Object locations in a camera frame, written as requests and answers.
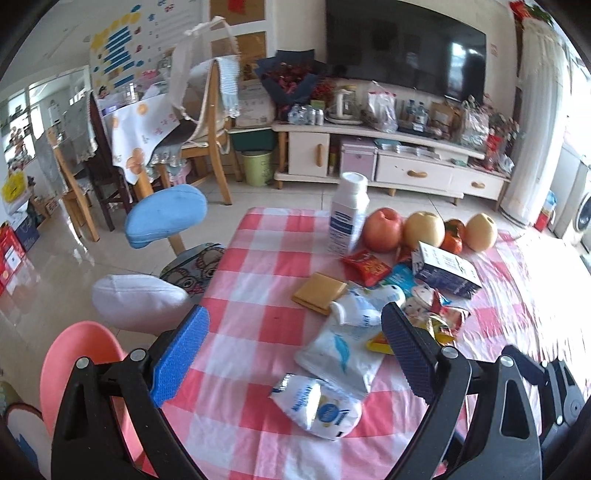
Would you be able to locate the orange tangerine with green leaf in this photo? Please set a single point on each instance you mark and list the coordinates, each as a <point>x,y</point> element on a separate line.
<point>451,243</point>

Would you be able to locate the large white plastic bag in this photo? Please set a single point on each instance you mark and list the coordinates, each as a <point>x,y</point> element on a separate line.
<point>344,355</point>

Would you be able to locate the green waste bin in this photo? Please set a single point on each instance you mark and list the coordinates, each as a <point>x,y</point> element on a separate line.
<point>256,166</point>

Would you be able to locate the small yellow pear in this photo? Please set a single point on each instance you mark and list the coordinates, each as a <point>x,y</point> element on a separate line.
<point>481,232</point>

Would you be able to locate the black flat television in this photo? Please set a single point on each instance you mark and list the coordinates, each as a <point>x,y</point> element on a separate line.
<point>406,46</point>

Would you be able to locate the large yellow pear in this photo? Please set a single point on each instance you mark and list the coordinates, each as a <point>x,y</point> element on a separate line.
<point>424,228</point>

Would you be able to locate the white plastic milk bottle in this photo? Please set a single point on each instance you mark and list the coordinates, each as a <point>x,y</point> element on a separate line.
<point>348,217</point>

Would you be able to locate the white electric kettle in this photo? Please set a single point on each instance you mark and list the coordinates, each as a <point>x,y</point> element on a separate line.
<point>344,104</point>

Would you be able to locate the brown wooden chair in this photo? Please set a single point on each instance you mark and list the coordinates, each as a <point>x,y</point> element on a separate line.
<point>69,175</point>

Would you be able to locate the white cloth bag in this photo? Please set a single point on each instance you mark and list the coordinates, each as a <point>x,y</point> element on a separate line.
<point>184,78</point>

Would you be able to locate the crinkled plastic bag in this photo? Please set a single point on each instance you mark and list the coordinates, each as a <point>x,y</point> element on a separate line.
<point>475,120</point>

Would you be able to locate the fruit print table cover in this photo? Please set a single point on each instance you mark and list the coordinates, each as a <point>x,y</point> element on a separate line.
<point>138,129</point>

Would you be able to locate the red apple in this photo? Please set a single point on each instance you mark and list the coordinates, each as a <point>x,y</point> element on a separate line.
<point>381,229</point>

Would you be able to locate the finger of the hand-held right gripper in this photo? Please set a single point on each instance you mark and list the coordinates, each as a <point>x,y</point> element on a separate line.
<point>570,406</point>

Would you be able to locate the cartoon patterned chair seat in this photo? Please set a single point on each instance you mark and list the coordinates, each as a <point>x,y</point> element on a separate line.
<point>194,270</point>

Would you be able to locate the yellow red wrapper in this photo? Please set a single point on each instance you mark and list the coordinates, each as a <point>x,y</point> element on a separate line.
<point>378,344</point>

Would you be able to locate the red snack packet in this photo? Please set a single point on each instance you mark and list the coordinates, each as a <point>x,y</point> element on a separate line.
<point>367,267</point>

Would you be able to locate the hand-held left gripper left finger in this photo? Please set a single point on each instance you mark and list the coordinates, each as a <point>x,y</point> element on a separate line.
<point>182,355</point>

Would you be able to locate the pack of water bottles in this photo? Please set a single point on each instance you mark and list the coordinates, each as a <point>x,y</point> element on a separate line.
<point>302,114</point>

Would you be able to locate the red cardboard box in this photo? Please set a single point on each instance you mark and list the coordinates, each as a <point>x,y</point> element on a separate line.
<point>11,258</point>

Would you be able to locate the white television cabinet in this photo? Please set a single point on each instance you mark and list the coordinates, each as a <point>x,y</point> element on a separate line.
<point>392,157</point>

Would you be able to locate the wall poster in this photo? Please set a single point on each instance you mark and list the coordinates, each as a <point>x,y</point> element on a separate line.
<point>129,41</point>

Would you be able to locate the light wooden chair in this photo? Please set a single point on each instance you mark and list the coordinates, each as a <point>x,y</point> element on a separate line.
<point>212,120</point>

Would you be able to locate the striped light blue towel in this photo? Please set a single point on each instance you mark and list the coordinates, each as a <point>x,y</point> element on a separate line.
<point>228,87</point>

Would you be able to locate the blue snack wrapper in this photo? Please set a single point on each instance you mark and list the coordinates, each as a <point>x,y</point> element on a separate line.
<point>400,279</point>

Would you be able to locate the white blue yellow packet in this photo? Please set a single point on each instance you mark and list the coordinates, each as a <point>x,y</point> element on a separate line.
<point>316,404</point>

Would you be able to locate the red white checkered tablecloth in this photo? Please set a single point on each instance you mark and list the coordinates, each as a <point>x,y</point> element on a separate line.
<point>258,277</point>

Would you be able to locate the dark wooden chair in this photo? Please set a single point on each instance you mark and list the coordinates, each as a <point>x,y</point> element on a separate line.
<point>99,152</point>

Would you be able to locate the white red cartoon wrapper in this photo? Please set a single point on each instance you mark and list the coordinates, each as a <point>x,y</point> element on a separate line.
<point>427,297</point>

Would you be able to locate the pink storage box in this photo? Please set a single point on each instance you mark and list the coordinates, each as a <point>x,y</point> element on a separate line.
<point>358,157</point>

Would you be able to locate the white chair cushion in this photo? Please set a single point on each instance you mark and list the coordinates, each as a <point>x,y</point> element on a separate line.
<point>138,302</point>

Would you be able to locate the white blue milk carton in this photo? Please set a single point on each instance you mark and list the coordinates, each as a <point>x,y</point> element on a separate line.
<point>445,270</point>

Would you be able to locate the red white crumpled wrapper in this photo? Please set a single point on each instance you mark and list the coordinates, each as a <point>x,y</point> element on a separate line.
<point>450,318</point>

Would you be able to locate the small white plastic packet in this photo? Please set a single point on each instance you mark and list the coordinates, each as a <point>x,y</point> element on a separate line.
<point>364,307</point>

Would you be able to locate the white washing machine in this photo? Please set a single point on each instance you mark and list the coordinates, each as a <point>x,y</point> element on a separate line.
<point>579,203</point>

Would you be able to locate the clear plastic bag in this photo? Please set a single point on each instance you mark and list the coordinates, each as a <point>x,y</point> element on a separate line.
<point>381,108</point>

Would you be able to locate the blue cushioned chair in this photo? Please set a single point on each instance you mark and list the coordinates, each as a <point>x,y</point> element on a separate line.
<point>166,214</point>

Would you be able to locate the dark wrapped flower bouquet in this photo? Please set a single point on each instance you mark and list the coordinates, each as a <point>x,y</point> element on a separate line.
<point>291,76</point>

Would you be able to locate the yellow bag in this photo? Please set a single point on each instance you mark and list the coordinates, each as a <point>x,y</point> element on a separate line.
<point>14,187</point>

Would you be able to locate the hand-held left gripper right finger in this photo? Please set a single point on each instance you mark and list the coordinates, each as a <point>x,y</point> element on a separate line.
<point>406,350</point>

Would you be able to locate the white standing air conditioner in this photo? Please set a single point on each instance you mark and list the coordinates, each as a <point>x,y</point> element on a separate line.
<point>538,124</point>

